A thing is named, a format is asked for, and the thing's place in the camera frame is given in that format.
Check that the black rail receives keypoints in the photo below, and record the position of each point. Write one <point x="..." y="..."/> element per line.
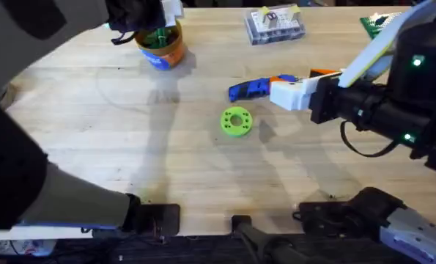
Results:
<point x="166" y="253"/>

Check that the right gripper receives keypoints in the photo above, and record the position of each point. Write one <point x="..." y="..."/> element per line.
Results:
<point x="379" y="106"/>

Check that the clear box of small parts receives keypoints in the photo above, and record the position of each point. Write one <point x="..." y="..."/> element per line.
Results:
<point x="276" y="25"/>

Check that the right wrist upright flat plate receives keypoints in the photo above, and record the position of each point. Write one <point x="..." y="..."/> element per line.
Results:
<point x="379" y="40"/>

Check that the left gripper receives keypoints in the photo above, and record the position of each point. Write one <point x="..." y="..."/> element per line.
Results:
<point x="137" y="14"/>

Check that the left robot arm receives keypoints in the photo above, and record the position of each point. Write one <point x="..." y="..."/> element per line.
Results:
<point x="74" y="205"/>

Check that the orange blue tub with toys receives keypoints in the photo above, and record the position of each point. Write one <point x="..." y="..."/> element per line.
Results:
<point x="166" y="55"/>

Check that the blue electric screwdriver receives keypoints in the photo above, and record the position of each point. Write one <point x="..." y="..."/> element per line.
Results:
<point x="250" y="88"/>

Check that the orange ribbed wedge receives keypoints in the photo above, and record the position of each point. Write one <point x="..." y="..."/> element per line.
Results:
<point x="327" y="71"/>

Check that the green board with blocks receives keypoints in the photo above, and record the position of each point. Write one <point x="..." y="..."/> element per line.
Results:
<point x="375" y="23"/>

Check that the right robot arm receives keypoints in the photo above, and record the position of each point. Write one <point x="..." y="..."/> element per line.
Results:
<point x="412" y="227"/>

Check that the green disc with holes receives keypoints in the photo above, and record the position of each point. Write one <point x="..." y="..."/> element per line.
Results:
<point x="229" y="126"/>

